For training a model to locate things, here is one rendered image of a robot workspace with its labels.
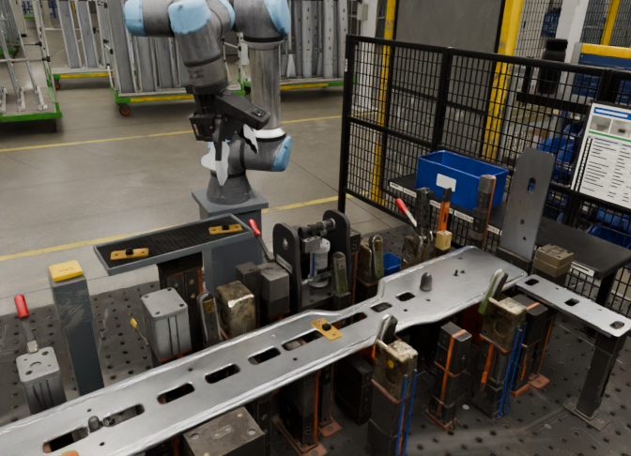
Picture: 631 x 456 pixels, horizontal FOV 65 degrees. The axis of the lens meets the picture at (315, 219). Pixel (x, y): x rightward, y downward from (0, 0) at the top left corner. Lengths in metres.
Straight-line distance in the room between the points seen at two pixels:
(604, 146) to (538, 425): 0.86
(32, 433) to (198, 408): 0.29
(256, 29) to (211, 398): 0.95
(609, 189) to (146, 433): 1.48
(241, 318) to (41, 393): 0.43
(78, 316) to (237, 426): 0.50
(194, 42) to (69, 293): 0.62
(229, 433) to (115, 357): 0.80
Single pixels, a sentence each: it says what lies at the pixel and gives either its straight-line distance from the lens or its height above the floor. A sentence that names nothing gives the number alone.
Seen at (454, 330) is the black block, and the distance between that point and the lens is 1.30.
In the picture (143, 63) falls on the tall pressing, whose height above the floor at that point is 0.71.
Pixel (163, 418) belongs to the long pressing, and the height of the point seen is 1.00.
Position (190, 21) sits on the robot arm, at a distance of 1.01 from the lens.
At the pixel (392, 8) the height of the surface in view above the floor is 1.62.
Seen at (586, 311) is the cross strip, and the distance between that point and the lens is 1.49.
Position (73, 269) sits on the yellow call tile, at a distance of 1.25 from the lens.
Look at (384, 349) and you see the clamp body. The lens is 1.13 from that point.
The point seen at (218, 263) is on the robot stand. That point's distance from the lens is 1.72.
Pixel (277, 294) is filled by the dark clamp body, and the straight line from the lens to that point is 1.30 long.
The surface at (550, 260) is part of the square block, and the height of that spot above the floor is 1.04.
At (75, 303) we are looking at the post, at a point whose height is 1.08.
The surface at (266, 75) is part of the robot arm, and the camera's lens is 1.50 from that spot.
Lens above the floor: 1.74
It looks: 25 degrees down
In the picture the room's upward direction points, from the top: 2 degrees clockwise
